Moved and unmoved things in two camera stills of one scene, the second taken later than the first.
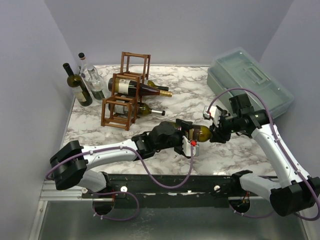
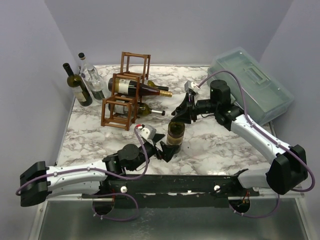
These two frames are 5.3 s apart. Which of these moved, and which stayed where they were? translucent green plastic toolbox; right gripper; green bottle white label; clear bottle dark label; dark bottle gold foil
Moved: right gripper
Stayed: dark bottle gold foil; green bottle white label; translucent green plastic toolbox; clear bottle dark label
